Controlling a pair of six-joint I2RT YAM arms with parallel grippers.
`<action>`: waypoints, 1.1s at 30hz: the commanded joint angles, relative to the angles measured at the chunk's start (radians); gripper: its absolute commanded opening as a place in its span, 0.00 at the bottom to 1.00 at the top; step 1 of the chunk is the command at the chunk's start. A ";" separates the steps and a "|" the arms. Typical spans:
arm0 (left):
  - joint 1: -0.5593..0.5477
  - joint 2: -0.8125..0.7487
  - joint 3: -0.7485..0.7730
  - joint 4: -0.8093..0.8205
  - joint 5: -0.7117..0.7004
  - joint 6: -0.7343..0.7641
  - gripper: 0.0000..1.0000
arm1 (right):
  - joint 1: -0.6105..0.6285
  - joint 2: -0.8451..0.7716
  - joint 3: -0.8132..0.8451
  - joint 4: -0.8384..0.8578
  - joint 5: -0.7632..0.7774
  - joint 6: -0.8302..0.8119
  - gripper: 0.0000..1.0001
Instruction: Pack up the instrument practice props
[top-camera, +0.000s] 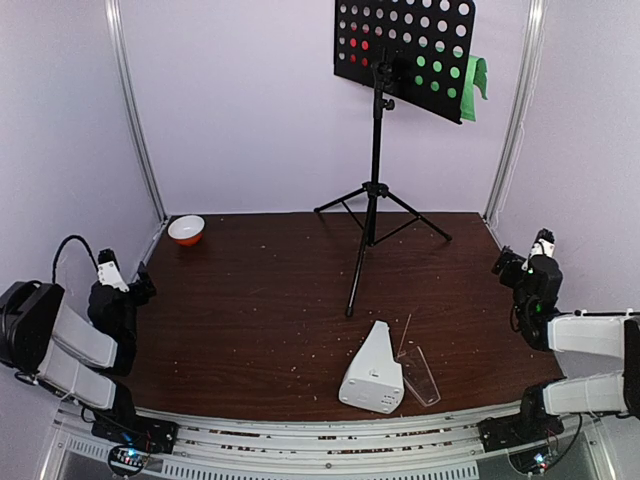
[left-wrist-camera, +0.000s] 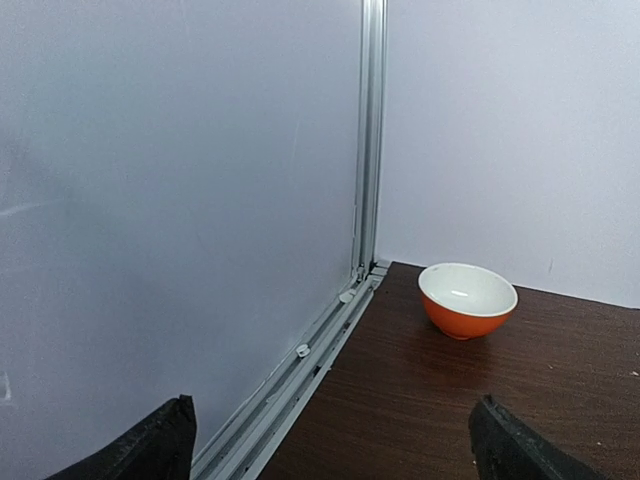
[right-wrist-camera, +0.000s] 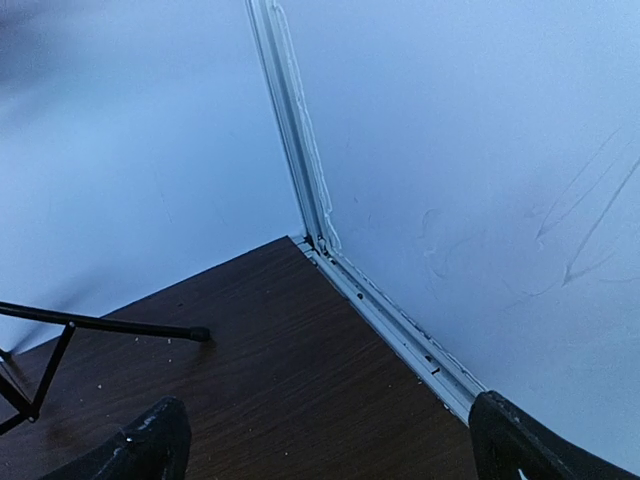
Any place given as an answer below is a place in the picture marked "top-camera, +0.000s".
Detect left aluminium frame post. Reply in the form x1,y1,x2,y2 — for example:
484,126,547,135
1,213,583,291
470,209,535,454
104,0,167,223

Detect clear metronome cover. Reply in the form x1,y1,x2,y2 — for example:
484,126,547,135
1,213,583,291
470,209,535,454
398,346,441,408

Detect white metronome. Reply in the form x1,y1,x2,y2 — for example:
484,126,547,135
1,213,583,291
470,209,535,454
338,320,404,415

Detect green cloth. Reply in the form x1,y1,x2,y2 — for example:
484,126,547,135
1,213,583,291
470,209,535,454
460,55,488,122

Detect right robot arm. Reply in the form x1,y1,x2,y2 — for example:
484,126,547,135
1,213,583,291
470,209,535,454
492,240,639,442

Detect orange white bowl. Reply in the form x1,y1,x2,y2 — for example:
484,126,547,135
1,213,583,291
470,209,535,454
168,215,205,247

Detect left circuit board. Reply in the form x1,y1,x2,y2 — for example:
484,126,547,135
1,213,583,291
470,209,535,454
107,445,150,478

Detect aluminium front rail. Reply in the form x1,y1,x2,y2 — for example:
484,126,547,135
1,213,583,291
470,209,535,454
49,399,601,480

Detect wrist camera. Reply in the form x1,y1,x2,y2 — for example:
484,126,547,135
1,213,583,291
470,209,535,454
98,249,129,292
529,228,555,258

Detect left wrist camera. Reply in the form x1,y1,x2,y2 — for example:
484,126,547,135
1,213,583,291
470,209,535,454
98,249,129,292

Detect right aluminium frame post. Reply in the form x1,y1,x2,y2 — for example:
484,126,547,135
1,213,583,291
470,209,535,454
484,0,548,230

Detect black music stand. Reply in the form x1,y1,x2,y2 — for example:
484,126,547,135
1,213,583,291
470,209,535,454
314,0,476,316

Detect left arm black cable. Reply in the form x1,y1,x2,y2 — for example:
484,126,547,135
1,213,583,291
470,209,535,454
51,234,100,285

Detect circuit board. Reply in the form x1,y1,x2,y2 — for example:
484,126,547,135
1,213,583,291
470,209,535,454
508,442,566,476
107,445,150,478

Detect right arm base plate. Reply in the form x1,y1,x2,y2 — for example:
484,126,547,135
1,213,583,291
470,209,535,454
477,414,564,452

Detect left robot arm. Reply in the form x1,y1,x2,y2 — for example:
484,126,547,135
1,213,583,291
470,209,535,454
1,261,156,444

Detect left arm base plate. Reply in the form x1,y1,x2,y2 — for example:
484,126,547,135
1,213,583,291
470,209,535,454
91,416,178,454

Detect aluminium frame post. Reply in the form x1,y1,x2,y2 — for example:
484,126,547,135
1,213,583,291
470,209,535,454
484,0,548,230
104,0,167,223

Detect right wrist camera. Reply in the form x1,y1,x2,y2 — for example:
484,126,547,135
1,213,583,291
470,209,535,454
529,228,555,258

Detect right circuit board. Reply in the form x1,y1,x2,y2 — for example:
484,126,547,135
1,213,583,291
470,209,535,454
508,442,566,476

